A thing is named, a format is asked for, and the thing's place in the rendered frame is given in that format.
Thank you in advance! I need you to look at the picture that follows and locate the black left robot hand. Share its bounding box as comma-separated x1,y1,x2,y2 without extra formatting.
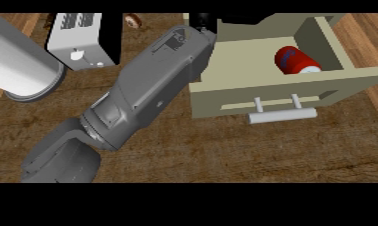
190,12,277,36

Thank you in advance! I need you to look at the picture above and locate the beige drawer front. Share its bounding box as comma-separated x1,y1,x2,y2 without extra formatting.
190,66,378,120

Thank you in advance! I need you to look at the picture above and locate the red can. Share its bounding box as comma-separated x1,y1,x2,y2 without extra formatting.
274,45,324,75

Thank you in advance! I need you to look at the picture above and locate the beige wooden drawer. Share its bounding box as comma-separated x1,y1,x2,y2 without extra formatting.
182,12,378,86

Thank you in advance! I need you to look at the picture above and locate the white toaster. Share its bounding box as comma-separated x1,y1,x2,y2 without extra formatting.
45,12,125,72

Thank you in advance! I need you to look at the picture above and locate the small brown round pastry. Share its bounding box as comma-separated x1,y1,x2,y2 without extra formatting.
123,13,145,30

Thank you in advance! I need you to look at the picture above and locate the pale grey cylinder appliance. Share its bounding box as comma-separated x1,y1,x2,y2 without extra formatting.
0,16,69,103

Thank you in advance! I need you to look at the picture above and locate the pale grey drawer handle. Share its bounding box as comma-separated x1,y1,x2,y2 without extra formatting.
247,93,320,125

